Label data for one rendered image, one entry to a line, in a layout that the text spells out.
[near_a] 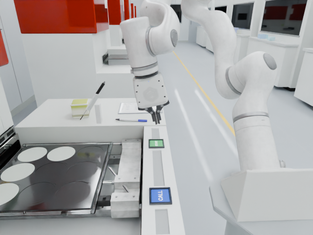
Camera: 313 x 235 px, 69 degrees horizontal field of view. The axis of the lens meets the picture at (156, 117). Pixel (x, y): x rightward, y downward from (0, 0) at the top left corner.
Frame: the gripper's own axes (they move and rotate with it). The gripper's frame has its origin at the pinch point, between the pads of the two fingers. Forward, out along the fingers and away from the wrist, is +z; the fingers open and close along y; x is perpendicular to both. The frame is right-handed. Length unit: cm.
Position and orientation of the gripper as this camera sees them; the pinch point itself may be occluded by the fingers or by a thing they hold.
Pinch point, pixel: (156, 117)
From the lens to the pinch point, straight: 77.7
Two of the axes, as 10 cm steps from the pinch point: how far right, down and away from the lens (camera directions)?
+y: 9.8, -2.1, -0.3
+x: -0.6, -4.1, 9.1
